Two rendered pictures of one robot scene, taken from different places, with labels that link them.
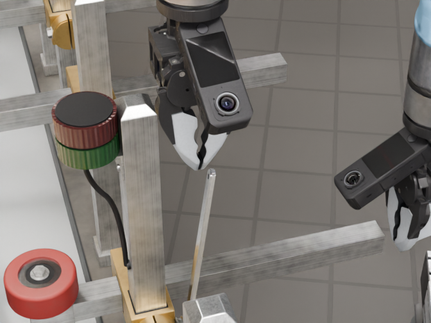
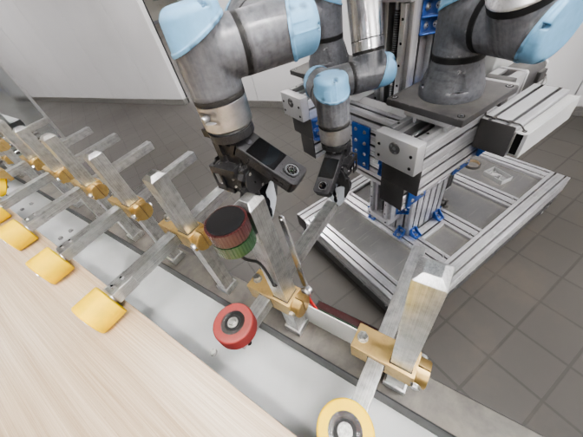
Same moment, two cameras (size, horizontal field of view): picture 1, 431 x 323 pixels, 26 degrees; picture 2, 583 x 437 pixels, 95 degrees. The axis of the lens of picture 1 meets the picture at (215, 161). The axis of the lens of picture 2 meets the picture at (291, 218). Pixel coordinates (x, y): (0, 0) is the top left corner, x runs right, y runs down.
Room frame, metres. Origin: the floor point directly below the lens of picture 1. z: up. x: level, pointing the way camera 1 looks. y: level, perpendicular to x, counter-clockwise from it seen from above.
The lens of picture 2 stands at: (0.42, 0.18, 1.38)
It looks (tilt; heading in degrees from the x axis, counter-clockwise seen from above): 45 degrees down; 330
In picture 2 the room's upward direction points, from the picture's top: 15 degrees counter-clockwise
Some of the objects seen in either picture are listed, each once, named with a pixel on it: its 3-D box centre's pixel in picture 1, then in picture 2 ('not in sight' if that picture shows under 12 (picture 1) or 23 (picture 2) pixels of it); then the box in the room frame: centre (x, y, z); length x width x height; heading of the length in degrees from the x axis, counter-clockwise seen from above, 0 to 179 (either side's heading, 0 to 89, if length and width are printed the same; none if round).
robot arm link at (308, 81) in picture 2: not in sight; (327, 84); (0.93, -0.32, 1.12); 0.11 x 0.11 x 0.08; 60
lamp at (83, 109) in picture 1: (94, 195); (249, 264); (0.70, 0.12, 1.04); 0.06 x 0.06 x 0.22; 17
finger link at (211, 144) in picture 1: (207, 124); (261, 198); (0.81, 0.01, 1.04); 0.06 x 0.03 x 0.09; 17
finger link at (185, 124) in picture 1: (179, 129); not in sight; (0.80, 0.04, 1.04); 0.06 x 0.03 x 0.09; 17
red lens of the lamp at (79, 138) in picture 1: (84, 119); (228, 225); (0.70, 0.12, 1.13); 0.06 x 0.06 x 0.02
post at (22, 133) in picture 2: not in sight; (72, 184); (1.67, 0.37, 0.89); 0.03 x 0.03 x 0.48; 17
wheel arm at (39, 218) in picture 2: not in sight; (91, 182); (1.47, 0.29, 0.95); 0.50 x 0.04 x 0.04; 107
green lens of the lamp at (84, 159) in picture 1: (87, 140); (233, 238); (0.70, 0.12, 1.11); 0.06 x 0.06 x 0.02
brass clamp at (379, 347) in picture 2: not in sight; (389, 355); (0.49, 0.01, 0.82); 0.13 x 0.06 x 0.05; 17
